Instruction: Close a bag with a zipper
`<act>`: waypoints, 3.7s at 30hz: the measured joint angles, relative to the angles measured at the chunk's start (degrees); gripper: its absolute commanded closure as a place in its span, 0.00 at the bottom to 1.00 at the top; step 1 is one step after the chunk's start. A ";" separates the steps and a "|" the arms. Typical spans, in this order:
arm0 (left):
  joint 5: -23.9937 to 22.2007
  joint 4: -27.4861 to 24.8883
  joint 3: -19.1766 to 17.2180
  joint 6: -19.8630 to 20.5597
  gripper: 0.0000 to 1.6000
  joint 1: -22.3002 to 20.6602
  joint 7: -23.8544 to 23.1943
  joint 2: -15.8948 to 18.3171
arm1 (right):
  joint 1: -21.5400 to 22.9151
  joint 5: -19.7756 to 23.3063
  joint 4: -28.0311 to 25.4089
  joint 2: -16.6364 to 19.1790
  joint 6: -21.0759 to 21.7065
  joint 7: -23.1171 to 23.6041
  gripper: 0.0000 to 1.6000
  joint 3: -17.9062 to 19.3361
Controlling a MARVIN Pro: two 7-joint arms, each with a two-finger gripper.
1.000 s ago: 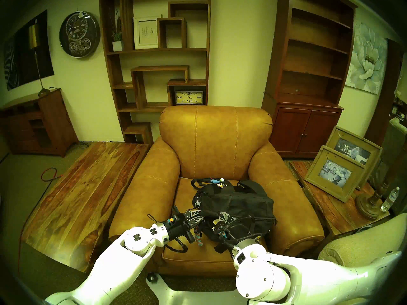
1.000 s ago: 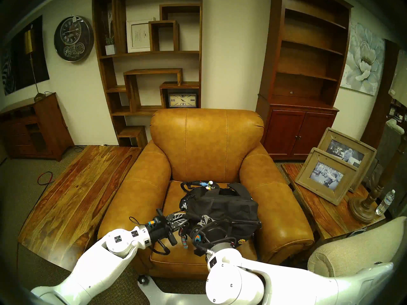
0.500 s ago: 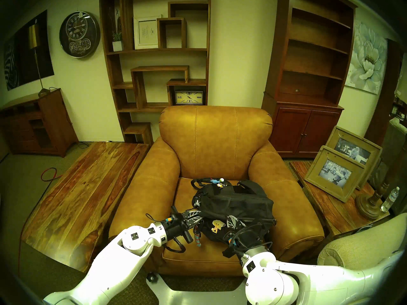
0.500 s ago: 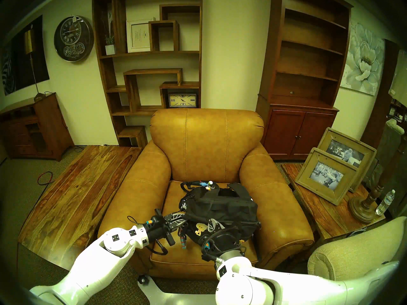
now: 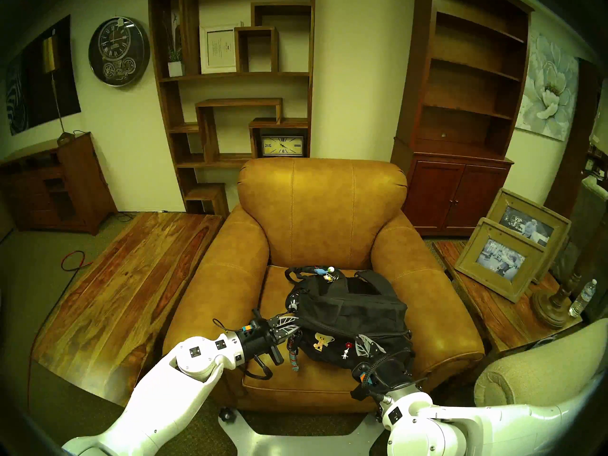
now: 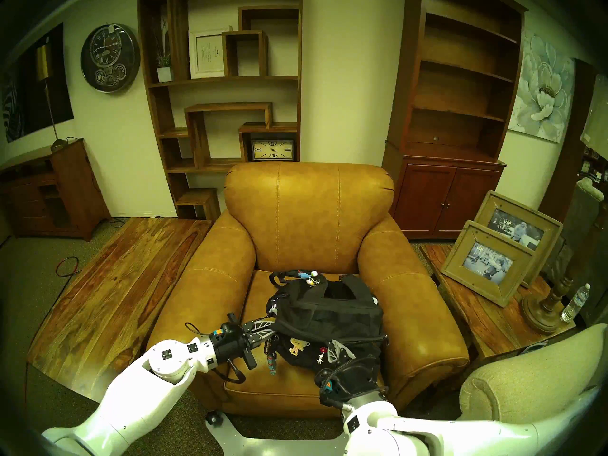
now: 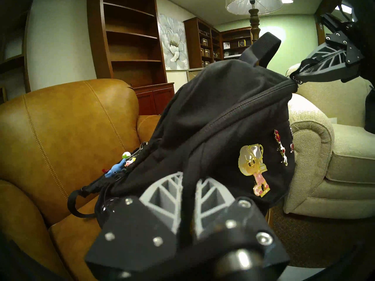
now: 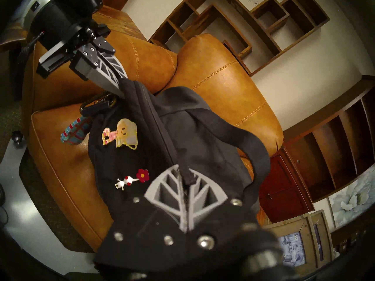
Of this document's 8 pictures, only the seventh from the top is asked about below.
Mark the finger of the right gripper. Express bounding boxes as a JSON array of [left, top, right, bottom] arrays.
[[303, 32, 364, 64], [290, 55, 364, 83]]

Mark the cherry wood bookcase hutch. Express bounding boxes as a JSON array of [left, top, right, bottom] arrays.
[[86, 0, 176, 115]]

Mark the colourful toy keychain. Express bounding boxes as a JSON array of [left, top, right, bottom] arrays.
[[101, 150, 139, 178]]

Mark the cartoon girl enamel pin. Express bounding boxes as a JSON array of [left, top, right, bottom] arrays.
[[238, 143, 268, 198]]

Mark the dark bookcase with small frames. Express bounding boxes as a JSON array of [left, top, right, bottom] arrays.
[[184, 17, 223, 68], [221, 27, 254, 60]]

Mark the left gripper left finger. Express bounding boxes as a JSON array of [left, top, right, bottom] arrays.
[[85, 173, 188, 281]]

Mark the black zipper backpack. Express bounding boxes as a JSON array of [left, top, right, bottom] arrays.
[[67, 32, 299, 228]]

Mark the dark wooden post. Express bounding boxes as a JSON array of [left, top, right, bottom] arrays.
[[315, 0, 337, 45]]

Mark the red white figure pin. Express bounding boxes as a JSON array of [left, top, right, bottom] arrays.
[[274, 130, 289, 167]]

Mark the white flower painting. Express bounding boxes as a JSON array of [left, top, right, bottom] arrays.
[[158, 14, 189, 71]]

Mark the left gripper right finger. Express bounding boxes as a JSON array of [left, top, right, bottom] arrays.
[[190, 178, 290, 281]]

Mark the turned wood table lamp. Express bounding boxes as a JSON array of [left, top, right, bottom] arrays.
[[225, 0, 283, 45]]

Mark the beige fabric armchair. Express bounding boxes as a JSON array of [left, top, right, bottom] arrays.
[[283, 62, 375, 219]]

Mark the tan leather armchair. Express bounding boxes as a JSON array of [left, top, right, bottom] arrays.
[[0, 78, 161, 281]]

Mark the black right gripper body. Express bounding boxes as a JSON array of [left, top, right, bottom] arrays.
[[321, 0, 375, 134]]

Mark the open wooden shelf unit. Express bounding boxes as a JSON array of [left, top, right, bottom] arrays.
[[0, 8, 31, 105]]

